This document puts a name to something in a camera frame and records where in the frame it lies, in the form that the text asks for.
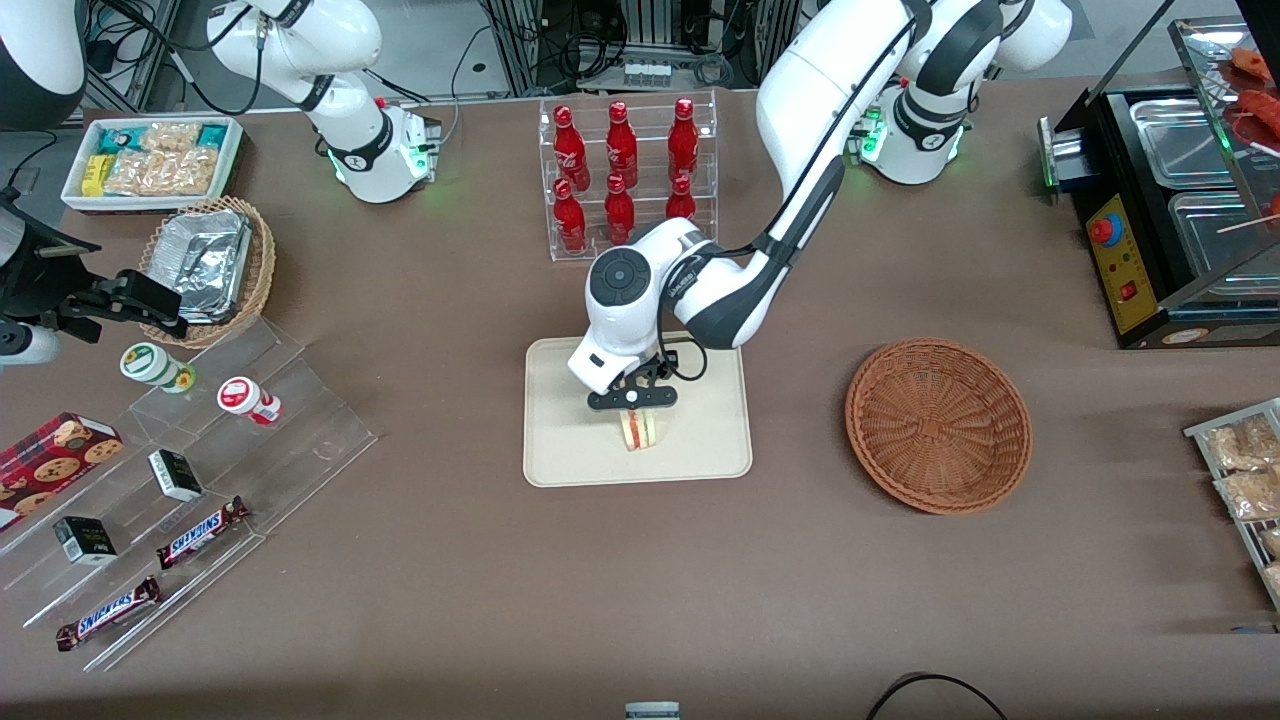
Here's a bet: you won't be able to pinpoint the thin black table cable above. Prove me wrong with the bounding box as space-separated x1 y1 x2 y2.
440 25 496 141

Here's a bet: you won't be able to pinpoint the black food warmer cabinet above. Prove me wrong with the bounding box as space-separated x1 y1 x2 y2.
1038 15 1280 351

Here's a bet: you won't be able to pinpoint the green lid yogurt cup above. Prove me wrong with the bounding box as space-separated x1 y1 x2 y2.
120 342 196 393

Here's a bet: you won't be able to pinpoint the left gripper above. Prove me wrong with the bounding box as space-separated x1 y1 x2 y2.
568 340 681 413

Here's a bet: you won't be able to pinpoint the aluminium profile frame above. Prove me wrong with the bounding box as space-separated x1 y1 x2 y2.
480 0 801 96

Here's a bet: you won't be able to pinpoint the small clear cracker bag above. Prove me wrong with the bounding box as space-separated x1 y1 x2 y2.
140 120 201 153

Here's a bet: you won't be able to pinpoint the triangular sandwich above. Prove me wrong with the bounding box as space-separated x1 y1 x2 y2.
619 406 667 453

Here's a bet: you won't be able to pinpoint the red cookie box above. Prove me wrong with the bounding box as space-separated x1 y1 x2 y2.
0 412 125 513

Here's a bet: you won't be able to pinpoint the stacked aluminium foil containers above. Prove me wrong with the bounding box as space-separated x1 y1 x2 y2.
150 210 251 326

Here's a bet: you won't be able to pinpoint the small black carton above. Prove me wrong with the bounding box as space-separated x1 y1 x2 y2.
148 449 204 502
53 516 118 566

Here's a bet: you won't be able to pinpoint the clear acrylic bottle rack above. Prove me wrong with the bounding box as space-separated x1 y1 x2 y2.
538 88 719 263

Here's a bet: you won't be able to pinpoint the large clear cracker bag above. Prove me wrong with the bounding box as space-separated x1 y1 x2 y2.
105 148 219 197

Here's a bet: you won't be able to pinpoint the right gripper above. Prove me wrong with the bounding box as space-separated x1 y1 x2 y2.
0 195 191 367

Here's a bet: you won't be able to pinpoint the light oval wicker basket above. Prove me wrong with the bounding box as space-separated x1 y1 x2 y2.
138 196 277 350

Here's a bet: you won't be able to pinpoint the clear bag of pastries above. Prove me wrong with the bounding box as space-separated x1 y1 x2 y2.
1213 468 1280 521
1203 415 1280 471

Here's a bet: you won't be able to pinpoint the steel warmer pan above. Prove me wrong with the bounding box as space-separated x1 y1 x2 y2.
1168 190 1280 285
1128 97 1241 191

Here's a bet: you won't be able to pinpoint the red lid yogurt cup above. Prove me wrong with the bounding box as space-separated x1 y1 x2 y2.
217 376 283 426

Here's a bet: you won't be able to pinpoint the white rectangular snack bin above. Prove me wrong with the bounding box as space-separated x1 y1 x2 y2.
60 115 246 214

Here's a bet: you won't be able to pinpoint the clear acrylic stepped display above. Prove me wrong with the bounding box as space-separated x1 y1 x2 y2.
0 318 379 673

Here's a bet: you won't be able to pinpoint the black cable loop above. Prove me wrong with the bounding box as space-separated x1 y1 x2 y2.
865 672 1011 720

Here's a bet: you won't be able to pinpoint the tray of packaged pastries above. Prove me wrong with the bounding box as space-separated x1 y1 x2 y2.
1183 397 1280 613

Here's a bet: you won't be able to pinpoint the brown round wicker basket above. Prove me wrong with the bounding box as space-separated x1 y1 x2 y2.
845 338 1033 516

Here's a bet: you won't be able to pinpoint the cream plastic tray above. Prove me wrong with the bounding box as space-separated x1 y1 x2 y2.
523 329 754 489

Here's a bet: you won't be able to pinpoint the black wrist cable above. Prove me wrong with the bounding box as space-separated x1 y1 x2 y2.
655 338 709 384

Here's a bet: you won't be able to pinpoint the snickers chocolate bar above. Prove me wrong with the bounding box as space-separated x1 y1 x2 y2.
155 496 251 571
55 576 163 653

